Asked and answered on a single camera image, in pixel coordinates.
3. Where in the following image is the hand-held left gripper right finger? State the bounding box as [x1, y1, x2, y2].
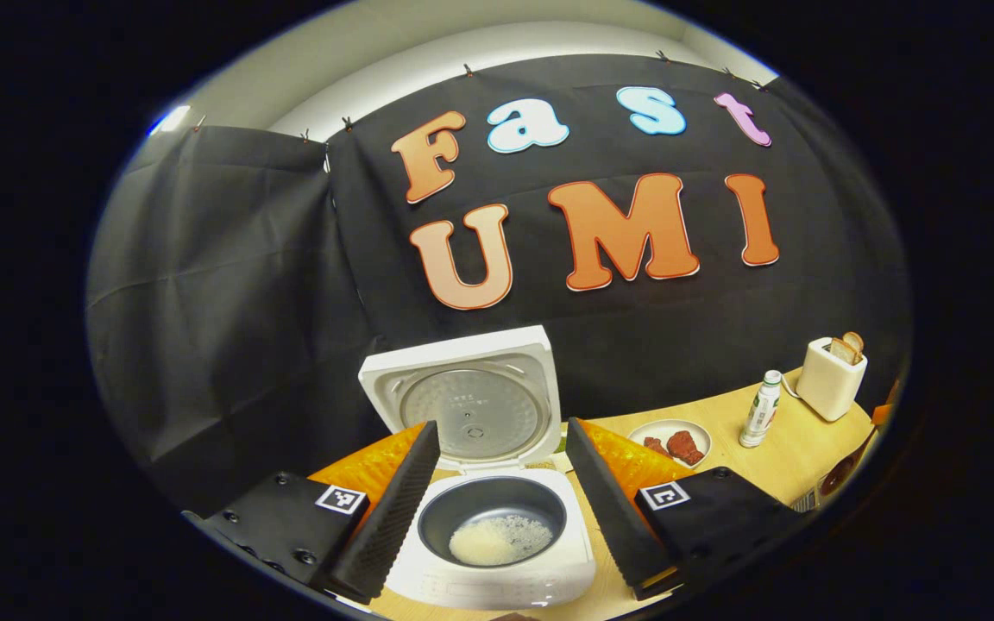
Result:
[566, 417, 810, 602]

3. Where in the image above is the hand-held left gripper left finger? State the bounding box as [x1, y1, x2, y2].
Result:
[182, 420, 442, 605]

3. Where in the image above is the brown wooden spoon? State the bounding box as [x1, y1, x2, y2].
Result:
[816, 427, 879, 499]

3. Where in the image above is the white rice cooker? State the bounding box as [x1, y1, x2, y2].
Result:
[359, 325, 597, 611]

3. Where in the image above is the white toaster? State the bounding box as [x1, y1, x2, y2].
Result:
[796, 337, 868, 422]

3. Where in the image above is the white round plate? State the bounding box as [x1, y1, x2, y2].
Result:
[626, 419, 712, 469]

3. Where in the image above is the white drink bottle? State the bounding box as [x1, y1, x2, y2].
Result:
[739, 370, 783, 449]

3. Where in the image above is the black backdrop cloth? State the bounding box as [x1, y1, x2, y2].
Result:
[87, 53, 912, 518]

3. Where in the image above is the ceiling light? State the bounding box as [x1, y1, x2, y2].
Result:
[149, 104, 193, 136]

